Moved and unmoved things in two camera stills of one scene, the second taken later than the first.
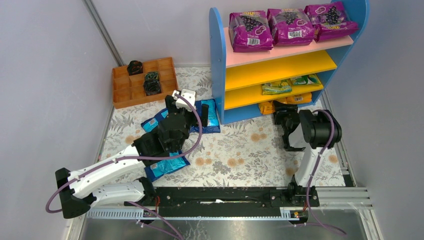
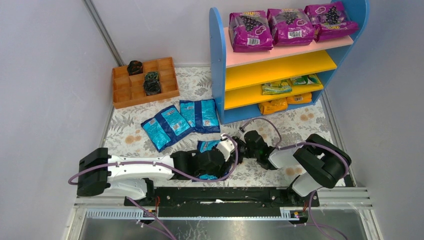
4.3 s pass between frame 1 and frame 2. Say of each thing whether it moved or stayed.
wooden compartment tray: stayed
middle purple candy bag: stayed
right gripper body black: moved
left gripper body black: moved
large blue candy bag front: moved
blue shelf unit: stayed
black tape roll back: stayed
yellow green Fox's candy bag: stayed
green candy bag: stayed
